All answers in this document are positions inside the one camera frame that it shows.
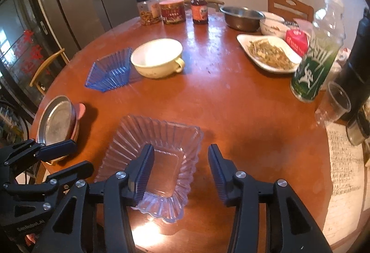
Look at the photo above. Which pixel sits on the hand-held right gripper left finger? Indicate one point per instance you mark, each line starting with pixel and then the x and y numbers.
pixel 143 175

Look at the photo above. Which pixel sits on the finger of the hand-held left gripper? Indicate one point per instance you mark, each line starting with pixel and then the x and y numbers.
pixel 72 170
pixel 60 148

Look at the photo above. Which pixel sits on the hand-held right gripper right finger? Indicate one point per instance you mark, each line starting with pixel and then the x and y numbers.
pixel 218 175

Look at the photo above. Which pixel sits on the round metal plate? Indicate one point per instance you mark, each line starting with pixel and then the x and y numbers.
pixel 55 122

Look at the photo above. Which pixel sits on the pink plastic plate with ears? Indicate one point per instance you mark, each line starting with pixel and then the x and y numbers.
pixel 81 109

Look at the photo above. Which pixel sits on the clear ribbed square bowl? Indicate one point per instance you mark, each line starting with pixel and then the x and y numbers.
pixel 170 137

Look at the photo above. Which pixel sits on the wooden armchair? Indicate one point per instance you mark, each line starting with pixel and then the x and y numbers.
pixel 43 70

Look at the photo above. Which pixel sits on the blue ribbed square bowl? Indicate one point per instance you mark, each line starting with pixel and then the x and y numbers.
pixel 109 70

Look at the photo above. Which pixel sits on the glass door with red decals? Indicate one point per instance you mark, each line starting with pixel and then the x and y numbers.
pixel 20 47

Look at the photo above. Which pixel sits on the printed paper sheet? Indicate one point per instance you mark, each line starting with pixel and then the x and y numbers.
pixel 344 172

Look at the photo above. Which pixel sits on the dried small fish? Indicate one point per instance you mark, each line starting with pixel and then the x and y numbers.
pixel 270 54

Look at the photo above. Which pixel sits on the clear plastic cup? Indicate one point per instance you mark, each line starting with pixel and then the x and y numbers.
pixel 332 105

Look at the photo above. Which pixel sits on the white oval dish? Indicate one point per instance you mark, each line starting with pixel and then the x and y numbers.
pixel 245 41

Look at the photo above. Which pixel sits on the green label plastic bottle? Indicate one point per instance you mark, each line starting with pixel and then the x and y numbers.
pixel 315 67

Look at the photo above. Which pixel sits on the metal thermos lid cup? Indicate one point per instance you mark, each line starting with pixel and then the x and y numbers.
pixel 358 128

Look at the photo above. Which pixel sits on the red snack packet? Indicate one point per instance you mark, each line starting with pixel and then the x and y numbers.
pixel 296 40

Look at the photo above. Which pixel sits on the white printed ceramic bowl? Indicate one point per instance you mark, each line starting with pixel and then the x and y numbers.
pixel 273 28

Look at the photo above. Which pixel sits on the stainless steel bowl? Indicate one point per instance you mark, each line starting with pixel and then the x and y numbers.
pixel 241 20

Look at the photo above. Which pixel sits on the clear jar with black lid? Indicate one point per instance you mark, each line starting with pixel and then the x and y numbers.
pixel 149 11

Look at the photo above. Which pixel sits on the red round can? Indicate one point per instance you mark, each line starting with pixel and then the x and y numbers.
pixel 172 12

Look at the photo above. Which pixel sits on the brown sauce bottle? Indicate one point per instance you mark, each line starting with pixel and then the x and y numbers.
pixel 200 10

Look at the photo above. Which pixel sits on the plain white ceramic bowl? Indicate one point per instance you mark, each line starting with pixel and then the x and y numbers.
pixel 273 15

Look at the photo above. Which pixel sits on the wooden round-back chair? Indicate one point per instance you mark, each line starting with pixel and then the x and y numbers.
pixel 215 3

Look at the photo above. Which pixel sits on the white plastic bag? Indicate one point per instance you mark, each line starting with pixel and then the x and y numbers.
pixel 303 23

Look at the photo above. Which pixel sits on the black thermos flask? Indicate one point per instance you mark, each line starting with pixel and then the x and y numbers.
pixel 357 67

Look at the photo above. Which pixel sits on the wooden chair with cutout back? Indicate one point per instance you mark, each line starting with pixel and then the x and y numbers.
pixel 280 8

